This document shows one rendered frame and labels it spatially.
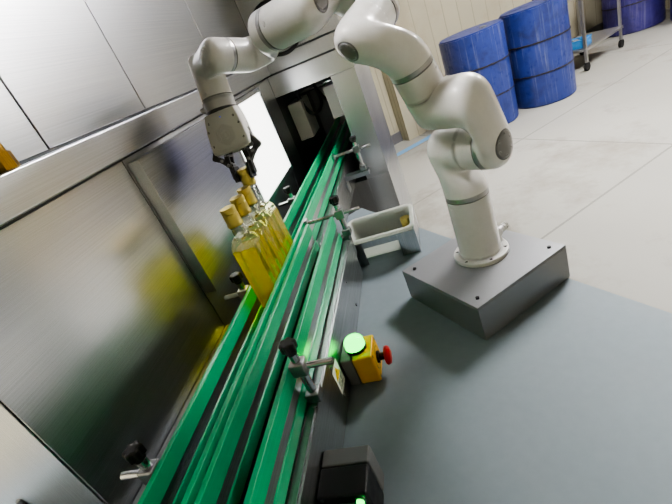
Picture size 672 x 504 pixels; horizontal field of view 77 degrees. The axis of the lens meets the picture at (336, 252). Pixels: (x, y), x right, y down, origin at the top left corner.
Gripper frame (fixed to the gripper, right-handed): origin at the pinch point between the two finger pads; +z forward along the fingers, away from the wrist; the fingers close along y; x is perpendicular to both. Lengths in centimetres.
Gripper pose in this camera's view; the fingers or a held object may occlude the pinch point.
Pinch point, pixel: (244, 171)
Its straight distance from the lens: 109.3
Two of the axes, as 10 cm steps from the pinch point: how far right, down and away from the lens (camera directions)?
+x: 2.1, -2.6, 9.4
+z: 3.1, 9.3, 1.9
